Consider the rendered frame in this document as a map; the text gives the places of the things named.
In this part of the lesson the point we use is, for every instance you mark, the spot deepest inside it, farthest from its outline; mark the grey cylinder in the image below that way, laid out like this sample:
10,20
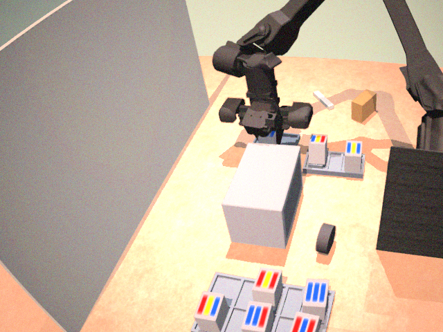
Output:
325,238

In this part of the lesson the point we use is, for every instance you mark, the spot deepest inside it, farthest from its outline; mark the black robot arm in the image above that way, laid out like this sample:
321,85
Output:
277,32

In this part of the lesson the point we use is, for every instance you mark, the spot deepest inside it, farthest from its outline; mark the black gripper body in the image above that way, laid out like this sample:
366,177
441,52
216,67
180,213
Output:
297,116

